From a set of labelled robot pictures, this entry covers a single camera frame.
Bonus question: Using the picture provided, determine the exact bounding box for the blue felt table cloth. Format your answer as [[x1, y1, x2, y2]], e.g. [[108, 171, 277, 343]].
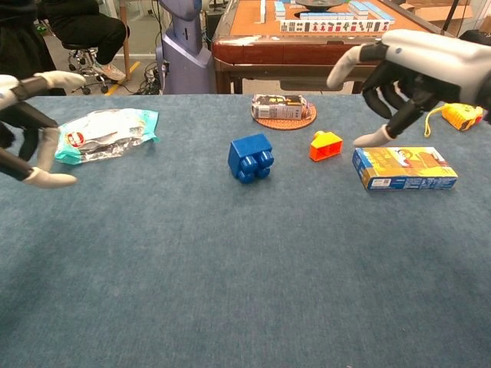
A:
[[0, 94, 491, 368]]

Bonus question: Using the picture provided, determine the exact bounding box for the tangle of black cables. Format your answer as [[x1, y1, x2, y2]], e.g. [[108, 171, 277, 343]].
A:
[[133, 61, 166, 96]]

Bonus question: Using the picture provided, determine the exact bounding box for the teal snack bag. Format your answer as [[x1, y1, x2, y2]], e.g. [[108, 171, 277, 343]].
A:
[[54, 108, 160, 166]]

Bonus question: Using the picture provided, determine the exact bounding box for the brown mahjong table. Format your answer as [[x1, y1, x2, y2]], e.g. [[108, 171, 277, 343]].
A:
[[210, 0, 461, 95]]

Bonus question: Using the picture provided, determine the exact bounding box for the seated person in black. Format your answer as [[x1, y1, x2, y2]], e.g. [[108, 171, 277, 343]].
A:
[[40, 0, 130, 82]]

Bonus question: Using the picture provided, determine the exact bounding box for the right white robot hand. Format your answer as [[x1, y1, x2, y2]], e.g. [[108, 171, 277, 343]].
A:
[[326, 28, 491, 149]]

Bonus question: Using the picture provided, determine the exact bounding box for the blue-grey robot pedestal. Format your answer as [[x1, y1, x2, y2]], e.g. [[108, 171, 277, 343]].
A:
[[155, 0, 216, 96]]

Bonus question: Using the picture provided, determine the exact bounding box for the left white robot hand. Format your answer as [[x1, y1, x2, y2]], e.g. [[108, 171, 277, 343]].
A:
[[0, 71, 87, 189]]

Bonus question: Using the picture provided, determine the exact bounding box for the yellow tape measure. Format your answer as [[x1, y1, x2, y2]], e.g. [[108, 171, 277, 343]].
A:
[[423, 102, 484, 138]]

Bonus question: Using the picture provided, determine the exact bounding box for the black tripod stand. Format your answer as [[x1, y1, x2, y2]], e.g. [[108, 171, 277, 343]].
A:
[[440, 0, 460, 35]]

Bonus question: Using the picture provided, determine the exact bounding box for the blue toy block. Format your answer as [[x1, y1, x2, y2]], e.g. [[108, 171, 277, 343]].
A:
[[227, 133, 274, 185]]

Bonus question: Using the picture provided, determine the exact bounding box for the orange toy block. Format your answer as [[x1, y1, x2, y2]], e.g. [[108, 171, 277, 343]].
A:
[[308, 130, 344, 163]]

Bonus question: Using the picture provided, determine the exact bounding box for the round woven coaster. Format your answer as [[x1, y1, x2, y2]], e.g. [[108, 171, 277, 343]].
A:
[[252, 101, 318, 131]]

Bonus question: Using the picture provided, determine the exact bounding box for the row of face-up mahjong tiles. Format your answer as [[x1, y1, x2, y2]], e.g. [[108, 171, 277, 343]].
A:
[[279, 18, 391, 34]]

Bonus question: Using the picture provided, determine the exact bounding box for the person in black clothes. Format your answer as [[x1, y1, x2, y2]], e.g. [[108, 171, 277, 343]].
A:
[[0, 0, 58, 97]]

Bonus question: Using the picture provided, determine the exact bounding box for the black round stool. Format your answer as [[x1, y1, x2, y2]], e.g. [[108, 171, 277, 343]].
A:
[[61, 41, 111, 95]]

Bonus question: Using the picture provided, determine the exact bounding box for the black mahjong table dome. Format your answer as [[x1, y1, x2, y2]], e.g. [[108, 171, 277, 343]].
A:
[[295, 0, 349, 10]]

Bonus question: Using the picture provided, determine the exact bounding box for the black silver snack packet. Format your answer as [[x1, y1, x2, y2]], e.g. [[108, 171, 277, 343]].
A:
[[251, 94, 309, 120]]

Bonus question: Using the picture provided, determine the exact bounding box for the colourful cardboard box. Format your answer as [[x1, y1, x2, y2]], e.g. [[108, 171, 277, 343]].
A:
[[351, 146, 459, 192]]

